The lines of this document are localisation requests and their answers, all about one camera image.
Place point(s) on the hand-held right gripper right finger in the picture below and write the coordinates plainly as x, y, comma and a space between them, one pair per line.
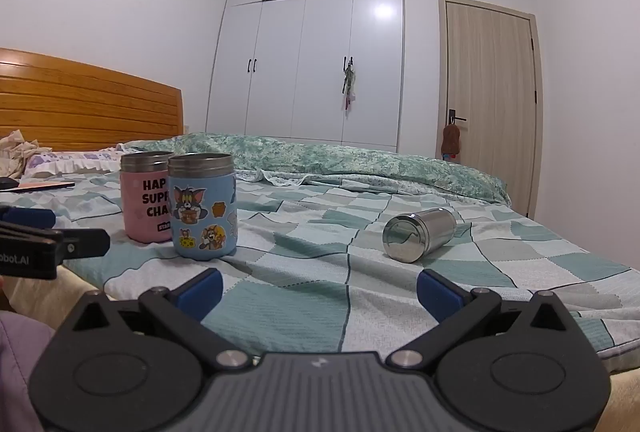
439, 293

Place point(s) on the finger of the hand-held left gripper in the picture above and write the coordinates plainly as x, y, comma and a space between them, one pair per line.
27, 216
85, 243

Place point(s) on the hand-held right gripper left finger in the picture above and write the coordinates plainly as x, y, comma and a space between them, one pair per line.
201, 293

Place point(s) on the plain stainless steel cup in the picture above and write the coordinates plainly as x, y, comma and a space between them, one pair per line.
417, 237

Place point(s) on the pink lettered cup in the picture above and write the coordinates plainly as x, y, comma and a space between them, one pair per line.
142, 212

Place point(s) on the blue cartoon sticker cup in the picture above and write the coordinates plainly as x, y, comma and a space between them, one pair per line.
200, 212

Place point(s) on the flat black pink phone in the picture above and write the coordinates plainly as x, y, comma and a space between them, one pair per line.
45, 186

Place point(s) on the small black rounded object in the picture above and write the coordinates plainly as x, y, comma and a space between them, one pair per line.
7, 184

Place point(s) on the beige mattress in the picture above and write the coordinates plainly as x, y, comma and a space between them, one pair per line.
45, 297

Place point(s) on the beige crumpled cloth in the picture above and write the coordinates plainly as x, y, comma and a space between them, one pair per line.
17, 151

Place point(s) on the purple print frilled pillow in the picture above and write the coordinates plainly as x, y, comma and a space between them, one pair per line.
65, 161

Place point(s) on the person's purple clothing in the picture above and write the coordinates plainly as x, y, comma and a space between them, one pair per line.
20, 372

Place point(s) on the checkered teal bedsheet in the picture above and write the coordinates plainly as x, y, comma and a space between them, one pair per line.
310, 262

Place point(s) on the wooden headboard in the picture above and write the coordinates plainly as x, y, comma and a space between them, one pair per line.
90, 106

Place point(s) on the brown hanging plush toy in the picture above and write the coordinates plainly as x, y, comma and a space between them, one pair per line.
451, 140

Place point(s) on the green floral quilt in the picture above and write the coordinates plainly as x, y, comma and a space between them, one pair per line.
350, 161

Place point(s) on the light wooden door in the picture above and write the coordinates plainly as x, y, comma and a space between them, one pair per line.
490, 111

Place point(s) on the hanging green pink trinket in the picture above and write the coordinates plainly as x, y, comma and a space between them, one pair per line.
349, 84

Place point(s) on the white wardrobe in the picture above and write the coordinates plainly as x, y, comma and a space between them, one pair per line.
300, 61

